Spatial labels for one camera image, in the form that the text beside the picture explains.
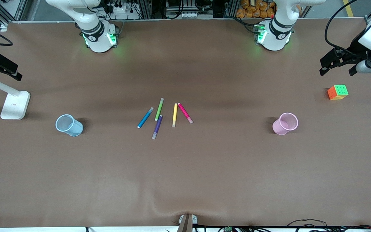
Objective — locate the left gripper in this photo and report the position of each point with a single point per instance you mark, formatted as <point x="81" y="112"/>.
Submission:
<point x="355" y="45"/>

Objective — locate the blue marker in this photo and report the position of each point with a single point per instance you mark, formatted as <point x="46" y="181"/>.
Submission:
<point x="145" y="118"/>

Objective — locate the pink marker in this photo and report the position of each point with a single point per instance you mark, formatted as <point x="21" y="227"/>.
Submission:
<point x="185" y="112"/>

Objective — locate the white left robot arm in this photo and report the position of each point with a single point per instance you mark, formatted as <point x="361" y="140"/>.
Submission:
<point x="277" y="35"/>

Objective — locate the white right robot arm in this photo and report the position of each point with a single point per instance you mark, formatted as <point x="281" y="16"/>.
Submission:
<point x="95" y="42"/>

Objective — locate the colourful puzzle cube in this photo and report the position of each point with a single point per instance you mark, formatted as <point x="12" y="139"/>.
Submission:
<point x="338" y="91"/>

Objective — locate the white lamp stand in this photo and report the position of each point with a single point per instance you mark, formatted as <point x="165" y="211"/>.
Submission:
<point x="14" y="106"/>

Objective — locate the pink mesh cup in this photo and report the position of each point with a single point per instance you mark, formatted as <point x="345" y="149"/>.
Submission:
<point x="279" y="128"/>

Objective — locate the light blue mesh cup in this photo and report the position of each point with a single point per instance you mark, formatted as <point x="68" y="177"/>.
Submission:
<point x="74" y="129"/>

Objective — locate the orange netted items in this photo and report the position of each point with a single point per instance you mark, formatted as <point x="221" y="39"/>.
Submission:
<point x="253" y="11"/>

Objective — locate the white power strip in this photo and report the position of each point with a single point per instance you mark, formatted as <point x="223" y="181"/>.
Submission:
<point x="121" y="9"/>

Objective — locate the white terminal block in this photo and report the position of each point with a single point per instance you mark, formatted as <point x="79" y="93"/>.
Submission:
<point x="185" y="14"/>

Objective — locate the green marker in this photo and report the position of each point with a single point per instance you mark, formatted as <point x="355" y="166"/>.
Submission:
<point x="159" y="109"/>

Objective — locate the purple marker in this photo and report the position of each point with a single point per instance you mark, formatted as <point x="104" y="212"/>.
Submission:
<point x="157" y="127"/>

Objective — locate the yellow marker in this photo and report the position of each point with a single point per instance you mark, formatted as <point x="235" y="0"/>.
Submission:
<point x="174" y="115"/>

